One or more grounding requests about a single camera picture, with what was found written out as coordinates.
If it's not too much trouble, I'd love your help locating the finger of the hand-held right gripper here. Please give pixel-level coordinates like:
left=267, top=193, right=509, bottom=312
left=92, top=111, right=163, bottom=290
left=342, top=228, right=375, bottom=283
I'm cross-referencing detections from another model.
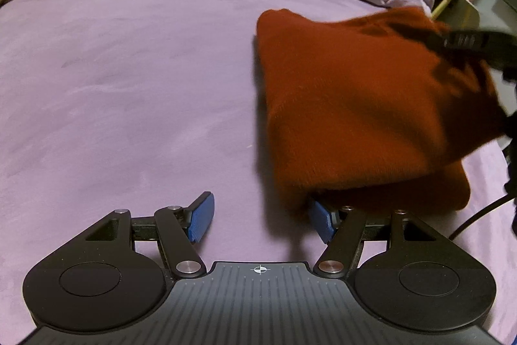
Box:
left=420, top=27, right=517, bottom=71

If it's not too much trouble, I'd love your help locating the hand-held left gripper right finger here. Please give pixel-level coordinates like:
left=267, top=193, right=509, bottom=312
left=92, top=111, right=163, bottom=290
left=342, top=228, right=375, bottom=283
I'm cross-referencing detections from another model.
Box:
left=309, top=200, right=439, bottom=278

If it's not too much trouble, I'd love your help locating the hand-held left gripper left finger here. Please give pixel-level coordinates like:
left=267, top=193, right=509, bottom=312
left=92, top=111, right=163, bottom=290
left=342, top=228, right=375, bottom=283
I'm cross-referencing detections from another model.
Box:
left=85, top=191, right=216, bottom=278

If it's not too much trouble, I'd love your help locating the red sweater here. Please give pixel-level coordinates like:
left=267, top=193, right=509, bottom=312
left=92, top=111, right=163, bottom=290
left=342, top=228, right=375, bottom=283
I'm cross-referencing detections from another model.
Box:
left=255, top=5, right=510, bottom=222

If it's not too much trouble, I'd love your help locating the purple bed sheet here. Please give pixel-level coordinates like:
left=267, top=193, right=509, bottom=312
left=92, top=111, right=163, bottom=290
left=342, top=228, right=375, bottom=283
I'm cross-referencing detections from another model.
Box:
left=0, top=0, right=517, bottom=343

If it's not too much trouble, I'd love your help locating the black cable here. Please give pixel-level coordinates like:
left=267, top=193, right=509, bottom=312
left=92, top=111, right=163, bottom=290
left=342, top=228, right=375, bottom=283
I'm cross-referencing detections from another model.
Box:
left=448, top=195, right=517, bottom=241

